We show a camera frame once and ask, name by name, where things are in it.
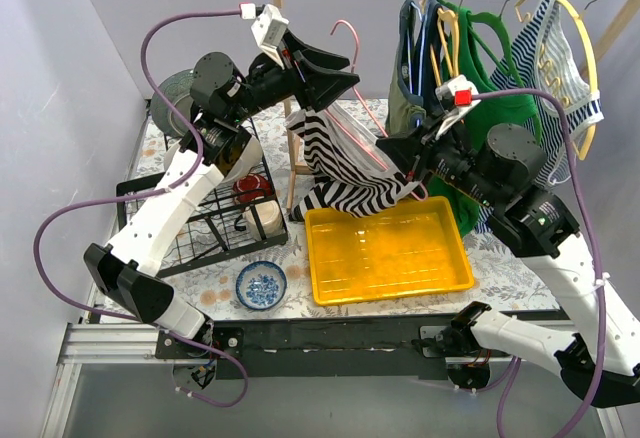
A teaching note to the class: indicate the blue white patterned bowl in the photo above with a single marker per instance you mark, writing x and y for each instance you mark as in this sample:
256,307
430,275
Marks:
261,285

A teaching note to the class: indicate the beige ceramic mug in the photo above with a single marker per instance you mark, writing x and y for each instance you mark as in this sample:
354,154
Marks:
266,214

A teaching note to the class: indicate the light blue wire hanger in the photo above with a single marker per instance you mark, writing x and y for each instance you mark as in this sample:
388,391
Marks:
416,51

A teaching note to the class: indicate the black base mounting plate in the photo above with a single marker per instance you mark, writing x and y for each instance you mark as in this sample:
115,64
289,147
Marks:
326,347

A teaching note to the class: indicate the black wire dish rack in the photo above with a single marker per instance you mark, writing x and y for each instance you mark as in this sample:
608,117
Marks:
215,232

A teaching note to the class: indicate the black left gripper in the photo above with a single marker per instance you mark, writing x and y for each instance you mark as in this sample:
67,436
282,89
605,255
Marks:
296,76

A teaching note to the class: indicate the yellow plastic hanger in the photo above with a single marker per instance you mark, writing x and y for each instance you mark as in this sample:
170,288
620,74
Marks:
447,26

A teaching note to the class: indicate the navy white striped tank top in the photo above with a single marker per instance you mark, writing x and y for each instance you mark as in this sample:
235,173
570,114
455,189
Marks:
544,59

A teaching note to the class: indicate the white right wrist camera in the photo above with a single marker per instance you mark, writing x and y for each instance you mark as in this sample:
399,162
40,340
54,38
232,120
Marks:
457,98

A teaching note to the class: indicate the yellow plastic tray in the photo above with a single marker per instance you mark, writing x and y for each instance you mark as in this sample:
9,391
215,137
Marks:
409,250

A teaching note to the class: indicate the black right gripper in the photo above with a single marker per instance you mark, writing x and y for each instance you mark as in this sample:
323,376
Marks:
417,150

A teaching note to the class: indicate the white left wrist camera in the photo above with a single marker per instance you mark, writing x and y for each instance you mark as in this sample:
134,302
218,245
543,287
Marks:
268,30

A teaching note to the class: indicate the white ceramic plate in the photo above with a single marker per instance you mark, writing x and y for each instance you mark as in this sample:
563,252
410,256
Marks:
246,160

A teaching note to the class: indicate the olive green tank top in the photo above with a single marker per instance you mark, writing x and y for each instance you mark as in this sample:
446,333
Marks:
405,111

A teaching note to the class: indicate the pink wire hanger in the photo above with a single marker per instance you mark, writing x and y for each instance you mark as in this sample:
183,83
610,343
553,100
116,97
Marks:
353,63

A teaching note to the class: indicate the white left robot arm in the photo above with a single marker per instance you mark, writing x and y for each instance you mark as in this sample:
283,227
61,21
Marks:
219,150

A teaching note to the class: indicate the navy blue tank top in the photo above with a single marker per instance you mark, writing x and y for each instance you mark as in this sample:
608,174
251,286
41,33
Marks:
432,69

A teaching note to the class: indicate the red cup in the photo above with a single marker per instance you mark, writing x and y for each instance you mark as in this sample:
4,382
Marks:
252,187

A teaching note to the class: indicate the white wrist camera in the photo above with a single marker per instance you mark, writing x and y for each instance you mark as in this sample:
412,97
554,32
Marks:
457,98
268,30

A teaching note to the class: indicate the black white striped tank top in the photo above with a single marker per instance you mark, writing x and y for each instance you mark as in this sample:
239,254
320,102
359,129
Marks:
351,174

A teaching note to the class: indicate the dark green patterned plate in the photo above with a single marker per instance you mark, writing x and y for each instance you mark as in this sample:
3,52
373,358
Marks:
176,88

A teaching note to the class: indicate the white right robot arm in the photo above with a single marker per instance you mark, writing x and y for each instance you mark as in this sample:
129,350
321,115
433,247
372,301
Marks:
535,225

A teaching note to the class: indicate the wooden yellow curved hanger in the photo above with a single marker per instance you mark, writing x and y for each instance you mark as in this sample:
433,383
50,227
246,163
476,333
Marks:
589,69

